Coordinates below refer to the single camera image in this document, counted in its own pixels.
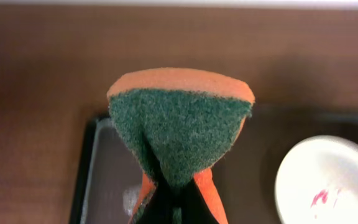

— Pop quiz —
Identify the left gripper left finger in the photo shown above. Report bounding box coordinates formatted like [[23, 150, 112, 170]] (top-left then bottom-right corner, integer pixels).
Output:
[[137, 181, 175, 224]]

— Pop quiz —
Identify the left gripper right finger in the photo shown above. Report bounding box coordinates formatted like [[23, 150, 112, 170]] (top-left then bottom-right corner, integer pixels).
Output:
[[180, 179, 218, 224]]

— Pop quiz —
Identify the green and orange sponge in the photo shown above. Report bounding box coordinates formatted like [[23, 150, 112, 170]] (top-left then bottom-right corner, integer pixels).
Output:
[[107, 68, 255, 223]]

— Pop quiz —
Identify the white plate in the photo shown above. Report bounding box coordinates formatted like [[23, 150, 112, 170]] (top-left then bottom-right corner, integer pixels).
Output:
[[275, 136, 358, 224]]

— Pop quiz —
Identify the large brown serving tray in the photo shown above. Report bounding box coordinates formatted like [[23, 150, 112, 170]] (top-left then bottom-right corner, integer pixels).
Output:
[[213, 105, 358, 223]]

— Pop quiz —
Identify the small black tray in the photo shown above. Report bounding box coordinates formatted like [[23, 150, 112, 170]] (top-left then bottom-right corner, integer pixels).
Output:
[[68, 113, 142, 224]]

